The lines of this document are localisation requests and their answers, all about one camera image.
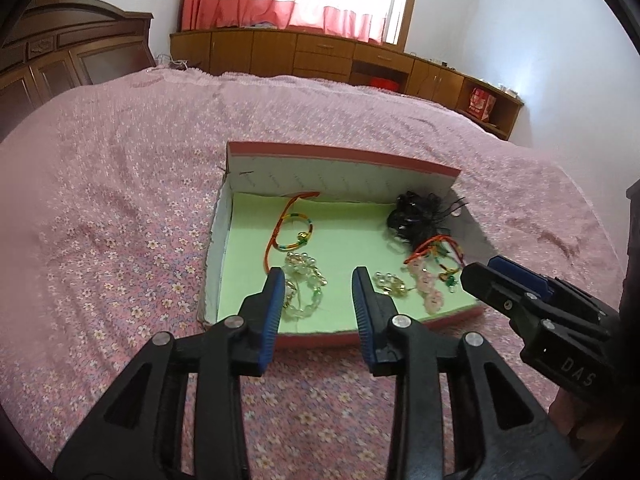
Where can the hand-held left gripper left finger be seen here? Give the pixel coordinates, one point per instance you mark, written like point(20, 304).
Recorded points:
point(272, 310)

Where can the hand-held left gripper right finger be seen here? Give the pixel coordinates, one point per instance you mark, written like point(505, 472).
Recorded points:
point(362, 310)

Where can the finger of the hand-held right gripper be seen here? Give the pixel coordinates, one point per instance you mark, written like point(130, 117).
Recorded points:
point(520, 272)
point(492, 290)

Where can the gold crystal earring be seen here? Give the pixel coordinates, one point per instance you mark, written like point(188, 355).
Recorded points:
point(392, 284)

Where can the pink flower hair clip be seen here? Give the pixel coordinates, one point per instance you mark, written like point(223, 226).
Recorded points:
point(430, 285)

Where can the pink cardboard box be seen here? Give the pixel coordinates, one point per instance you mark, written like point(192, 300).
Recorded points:
point(345, 240)

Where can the black lace hair scrunchie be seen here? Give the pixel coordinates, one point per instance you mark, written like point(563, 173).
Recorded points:
point(415, 220)

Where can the person's right hand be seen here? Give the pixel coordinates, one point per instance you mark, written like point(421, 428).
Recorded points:
point(570, 412)

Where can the red gift box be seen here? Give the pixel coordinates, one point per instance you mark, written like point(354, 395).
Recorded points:
point(480, 102)

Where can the pink floral bedspread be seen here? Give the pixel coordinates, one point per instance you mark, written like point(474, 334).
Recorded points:
point(125, 185)

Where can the red cloth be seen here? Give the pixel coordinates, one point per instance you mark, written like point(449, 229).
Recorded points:
point(385, 84)

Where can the long wooden low cabinet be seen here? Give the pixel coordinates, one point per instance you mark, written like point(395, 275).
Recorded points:
point(270, 55)

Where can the pink and white curtain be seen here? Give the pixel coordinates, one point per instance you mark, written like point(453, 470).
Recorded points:
point(225, 5)

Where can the dark wooden headboard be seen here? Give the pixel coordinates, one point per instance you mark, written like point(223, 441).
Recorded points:
point(60, 55)

